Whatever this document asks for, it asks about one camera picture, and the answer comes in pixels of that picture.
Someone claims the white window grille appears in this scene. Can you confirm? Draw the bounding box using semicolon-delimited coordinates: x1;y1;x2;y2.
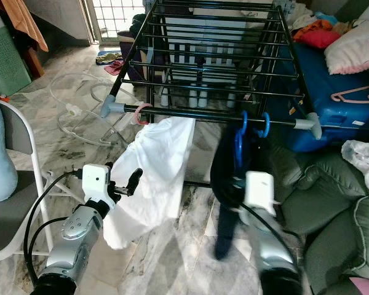
86;0;145;44

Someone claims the crumpled orange fabric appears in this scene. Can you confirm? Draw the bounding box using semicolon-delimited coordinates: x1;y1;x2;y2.
301;18;336;33

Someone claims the blue plastic hanger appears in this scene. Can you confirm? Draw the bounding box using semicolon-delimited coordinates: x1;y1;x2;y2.
255;112;270;138
234;111;249;174

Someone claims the dark navy garment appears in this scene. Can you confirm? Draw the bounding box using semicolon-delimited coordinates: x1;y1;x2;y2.
209;126;271;259

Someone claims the brown wooden stand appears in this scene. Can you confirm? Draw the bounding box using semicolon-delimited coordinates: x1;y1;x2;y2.
25;46;45;79

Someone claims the light blue pillow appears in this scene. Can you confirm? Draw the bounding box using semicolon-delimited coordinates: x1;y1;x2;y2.
0;95;19;202

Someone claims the white garment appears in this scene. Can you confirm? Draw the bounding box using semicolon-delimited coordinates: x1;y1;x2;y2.
103;117;196;250

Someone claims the pink mat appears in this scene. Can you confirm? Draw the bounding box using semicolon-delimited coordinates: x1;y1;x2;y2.
349;277;369;295

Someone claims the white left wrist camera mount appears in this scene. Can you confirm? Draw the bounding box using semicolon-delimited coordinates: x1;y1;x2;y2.
81;163;116;213

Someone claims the white slatted frame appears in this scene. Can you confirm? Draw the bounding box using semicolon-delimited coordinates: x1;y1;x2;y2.
163;9;256;110

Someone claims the pink plastic hanger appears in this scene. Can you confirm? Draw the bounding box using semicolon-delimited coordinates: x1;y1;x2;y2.
331;83;369;106
133;102;152;126

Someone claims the orange towel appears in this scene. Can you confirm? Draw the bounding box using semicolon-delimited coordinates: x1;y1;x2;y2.
0;0;50;53

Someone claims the grey sofa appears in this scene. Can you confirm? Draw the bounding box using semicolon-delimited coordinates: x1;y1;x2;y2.
261;147;369;295

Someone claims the white pillow with pink trim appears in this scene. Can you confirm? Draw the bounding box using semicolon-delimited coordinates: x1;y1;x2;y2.
324;15;369;76

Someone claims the green laundry basket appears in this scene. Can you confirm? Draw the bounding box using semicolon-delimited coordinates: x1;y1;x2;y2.
0;26;31;98

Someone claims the clear plastic hose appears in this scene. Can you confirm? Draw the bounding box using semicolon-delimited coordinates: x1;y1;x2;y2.
49;73;130;145

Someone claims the green floor cloth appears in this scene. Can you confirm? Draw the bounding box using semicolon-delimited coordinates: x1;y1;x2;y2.
97;50;124;64

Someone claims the white folding chair grey seat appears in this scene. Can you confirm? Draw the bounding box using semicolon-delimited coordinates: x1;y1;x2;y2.
0;98;62;256

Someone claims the black metal drying rack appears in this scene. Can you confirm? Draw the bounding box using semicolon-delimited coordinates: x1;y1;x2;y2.
101;0;323;188

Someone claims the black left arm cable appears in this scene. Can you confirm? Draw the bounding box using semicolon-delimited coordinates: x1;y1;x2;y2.
28;216;68;271
23;172;84;286

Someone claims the pink floor cloth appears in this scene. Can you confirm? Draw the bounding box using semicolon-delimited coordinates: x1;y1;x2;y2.
105;60;125;76

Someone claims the white crumpled cloth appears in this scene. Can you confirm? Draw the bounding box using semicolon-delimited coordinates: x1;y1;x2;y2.
341;140;369;200

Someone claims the red cloth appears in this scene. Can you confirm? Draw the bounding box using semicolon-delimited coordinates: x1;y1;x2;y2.
295;28;342;50

